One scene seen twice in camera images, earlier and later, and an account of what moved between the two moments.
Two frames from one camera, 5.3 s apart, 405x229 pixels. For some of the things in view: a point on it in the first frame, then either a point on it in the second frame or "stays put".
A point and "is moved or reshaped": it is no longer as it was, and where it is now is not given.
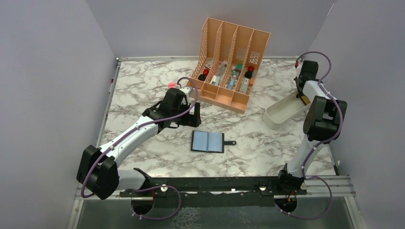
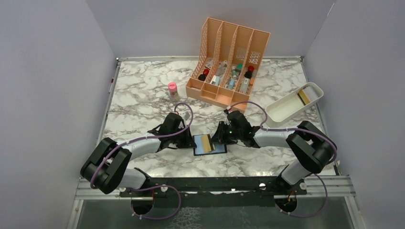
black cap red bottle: x=202 y=77 stays put
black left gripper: x=194 y=120 -> x=188 y=141
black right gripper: x=296 y=78 -> x=219 y=136
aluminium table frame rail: x=338 y=187 stays put
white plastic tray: x=284 y=111 stays put
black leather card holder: x=209 y=141 is moved or reshaped
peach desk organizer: x=231 y=56 stays put
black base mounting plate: x=216 y=191 stays put
